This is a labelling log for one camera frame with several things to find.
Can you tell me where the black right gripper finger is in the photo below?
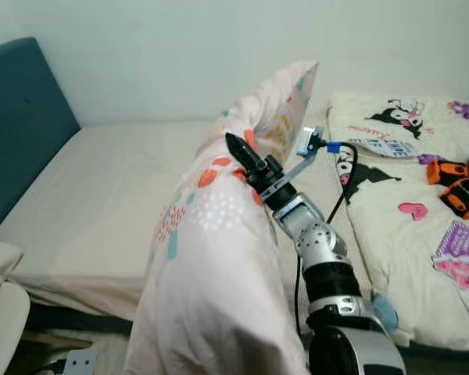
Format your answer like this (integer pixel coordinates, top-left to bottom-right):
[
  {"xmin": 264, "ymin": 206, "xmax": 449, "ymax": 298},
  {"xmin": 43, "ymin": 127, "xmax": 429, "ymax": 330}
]
[{"xmin": 225, "ymin": 133, "xmax": 261, "ymax": 175}]

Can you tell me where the pink patterned pillow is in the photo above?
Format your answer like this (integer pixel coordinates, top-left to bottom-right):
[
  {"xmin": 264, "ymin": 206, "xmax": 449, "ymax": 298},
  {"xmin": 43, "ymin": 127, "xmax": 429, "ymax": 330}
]
[{"xmin": 125, "ymin": 61, "xmax": 320, "ymax": 375}]

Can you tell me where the cream cartoon print quilt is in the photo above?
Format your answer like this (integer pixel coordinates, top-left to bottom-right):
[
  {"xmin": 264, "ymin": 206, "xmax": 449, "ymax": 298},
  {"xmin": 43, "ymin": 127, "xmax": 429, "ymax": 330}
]
[{"xmin": 327, "ymin": 92, "xmax": 469, "ymax": 352}]

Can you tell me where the beige sheeted mattress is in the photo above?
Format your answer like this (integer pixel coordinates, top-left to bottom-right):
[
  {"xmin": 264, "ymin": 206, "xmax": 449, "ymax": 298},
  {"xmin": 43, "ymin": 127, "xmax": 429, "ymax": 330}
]
[{"xmin": 0, "ymin": 117, "xmax": 376, "ymax": 323}]

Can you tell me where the small orange black device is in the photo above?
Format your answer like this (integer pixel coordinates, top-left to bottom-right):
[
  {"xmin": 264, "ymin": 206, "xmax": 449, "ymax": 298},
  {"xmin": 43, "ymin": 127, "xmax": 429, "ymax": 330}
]
[{"xmin": 426, "ymin": 159, "xmax": 469, "ymax": 188}]

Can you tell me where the light blue cloth piece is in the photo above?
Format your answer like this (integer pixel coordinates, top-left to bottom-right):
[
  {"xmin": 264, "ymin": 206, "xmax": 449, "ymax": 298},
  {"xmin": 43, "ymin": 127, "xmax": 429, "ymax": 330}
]
[{"xmin": 372, "ymin": 293, "xmax": 400, "ymax": 336}]

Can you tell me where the large orange black device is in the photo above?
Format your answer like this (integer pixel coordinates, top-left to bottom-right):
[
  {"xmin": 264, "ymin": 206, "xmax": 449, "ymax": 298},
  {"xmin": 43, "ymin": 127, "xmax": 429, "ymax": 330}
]
[{"xmin": 441, "ymin": 178, "xmax": 469, "ymax": 220}]

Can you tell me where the teal upholstered headboard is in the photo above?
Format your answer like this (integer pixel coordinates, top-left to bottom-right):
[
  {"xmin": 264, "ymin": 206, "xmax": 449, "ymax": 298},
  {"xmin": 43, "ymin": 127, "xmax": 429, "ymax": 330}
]
[{"xmin": 0, "ymin": 37, "xmax": 81, "ymax": 236}]

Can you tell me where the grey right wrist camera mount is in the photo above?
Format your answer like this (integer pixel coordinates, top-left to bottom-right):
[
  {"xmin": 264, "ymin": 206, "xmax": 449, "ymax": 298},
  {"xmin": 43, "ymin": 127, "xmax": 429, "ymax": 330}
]
[{"xmin": 258, "ymin": 127, "xmax": 329, "ymax": 201}]

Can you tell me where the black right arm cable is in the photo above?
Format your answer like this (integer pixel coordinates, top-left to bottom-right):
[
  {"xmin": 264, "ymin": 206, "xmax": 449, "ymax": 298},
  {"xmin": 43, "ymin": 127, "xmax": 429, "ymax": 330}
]
[{"xmin": 294, "ymin": 141, "xmax": 360, "ymax": 338}]

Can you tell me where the grey metal bracket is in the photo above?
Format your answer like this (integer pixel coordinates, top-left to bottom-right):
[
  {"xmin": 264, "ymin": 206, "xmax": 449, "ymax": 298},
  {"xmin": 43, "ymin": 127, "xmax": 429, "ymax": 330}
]
[{"xmin": 62, "ymin": 348, "xmax": 98, "ymax": 375}]

